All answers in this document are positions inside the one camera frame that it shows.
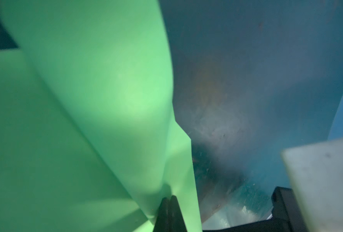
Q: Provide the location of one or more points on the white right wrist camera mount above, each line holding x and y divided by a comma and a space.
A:
316, 177

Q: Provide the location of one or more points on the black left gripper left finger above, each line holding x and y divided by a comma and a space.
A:
162, 223

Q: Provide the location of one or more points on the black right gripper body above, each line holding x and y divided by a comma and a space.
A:
252, 210

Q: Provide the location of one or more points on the green square paper sheet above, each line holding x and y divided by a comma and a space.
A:
88, 136

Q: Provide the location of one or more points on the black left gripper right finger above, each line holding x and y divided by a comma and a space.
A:
176, 221

